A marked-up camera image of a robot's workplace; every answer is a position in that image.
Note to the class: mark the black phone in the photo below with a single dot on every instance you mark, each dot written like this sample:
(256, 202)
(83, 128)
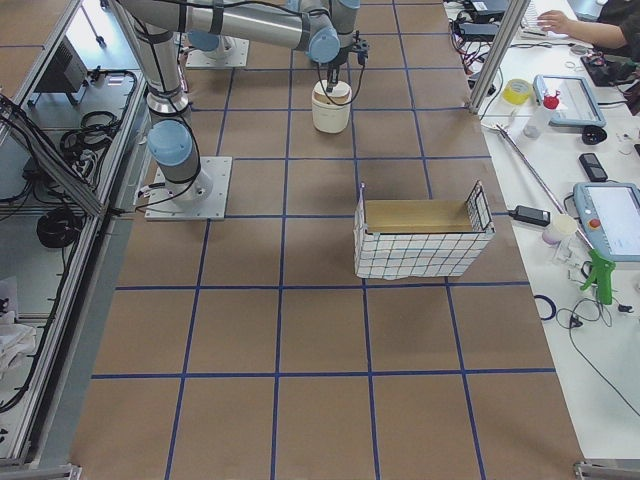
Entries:
(593, 168)

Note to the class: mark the grey control box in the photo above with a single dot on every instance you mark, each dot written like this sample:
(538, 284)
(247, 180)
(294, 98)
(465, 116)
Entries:
(66, 74)

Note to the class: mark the black power adapter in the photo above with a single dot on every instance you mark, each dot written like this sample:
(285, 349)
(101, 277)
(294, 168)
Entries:
(530, 215)

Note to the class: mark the teach pendant far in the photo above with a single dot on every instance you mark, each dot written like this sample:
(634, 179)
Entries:
(577, 107)

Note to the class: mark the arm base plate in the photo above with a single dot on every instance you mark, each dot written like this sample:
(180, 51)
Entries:
(205, 199)
(196, 59)

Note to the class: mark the person's hand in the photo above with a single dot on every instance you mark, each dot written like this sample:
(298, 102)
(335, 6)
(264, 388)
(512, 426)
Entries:
(555, 21)

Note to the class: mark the long metal rod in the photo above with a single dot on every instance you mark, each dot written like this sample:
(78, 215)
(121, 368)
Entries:
(510, 141)

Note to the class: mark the aluminium frame post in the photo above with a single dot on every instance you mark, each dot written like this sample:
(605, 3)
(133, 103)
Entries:
(507, 30)

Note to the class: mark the green spray gun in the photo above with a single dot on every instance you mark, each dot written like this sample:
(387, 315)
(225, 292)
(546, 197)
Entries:
(601, 276)

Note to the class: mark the red-capped plastic bottle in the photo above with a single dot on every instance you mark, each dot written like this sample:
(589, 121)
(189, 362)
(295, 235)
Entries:
(539, 121)

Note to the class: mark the grid-patterned cardboard box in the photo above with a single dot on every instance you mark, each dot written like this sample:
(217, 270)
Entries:
(397, 239)

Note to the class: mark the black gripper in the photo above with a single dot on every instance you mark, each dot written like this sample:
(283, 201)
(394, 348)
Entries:
(332, 72)

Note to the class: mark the yellow tape roll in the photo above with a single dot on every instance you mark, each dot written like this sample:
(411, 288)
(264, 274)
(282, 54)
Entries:
(517, 91)

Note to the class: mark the teach pendant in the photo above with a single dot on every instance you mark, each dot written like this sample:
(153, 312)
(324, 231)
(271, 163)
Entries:
(577, 107)
(609, 215)

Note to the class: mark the teach pendant near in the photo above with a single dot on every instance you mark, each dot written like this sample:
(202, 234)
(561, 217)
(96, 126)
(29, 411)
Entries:
(609, 215)

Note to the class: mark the paper cup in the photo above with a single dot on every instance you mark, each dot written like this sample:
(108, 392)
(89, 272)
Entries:
(561, 226)

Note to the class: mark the white trash can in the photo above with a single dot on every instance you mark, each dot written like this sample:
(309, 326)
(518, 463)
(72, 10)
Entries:
(331, 108)

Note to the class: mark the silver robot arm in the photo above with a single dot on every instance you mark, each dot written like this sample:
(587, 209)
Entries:
(323, 30)
(213, 45)

